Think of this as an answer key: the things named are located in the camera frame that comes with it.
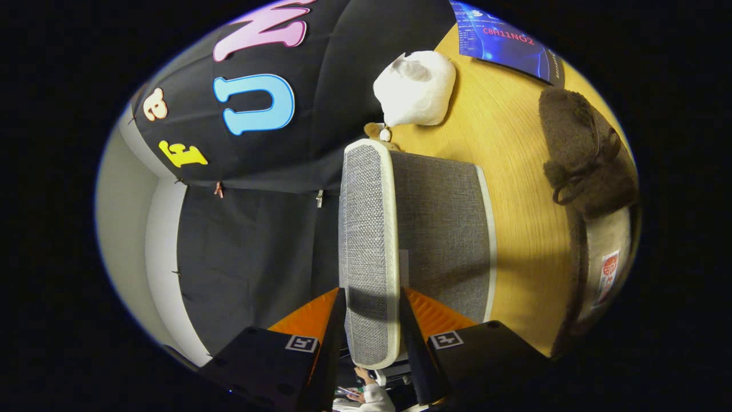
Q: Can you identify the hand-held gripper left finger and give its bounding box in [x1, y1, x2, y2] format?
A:
[197, 288, 348, 412]

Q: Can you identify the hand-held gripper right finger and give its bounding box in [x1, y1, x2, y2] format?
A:
[399, 287, 558, 412]

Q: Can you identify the grey fabric storage box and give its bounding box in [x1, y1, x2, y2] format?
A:
[339, 138, 497, 370]

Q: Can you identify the brown fuzzy slipper shoe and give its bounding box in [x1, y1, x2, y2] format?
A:
[538, 86, 641, 344]

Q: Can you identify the brown striped plush toy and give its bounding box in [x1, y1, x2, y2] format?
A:
[364, 122, 401, 152]

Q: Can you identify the white plush toy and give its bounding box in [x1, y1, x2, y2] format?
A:
[373, 50, 457, 128]

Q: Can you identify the blue book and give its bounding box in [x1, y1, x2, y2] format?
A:
[449, 0, 566, 88]

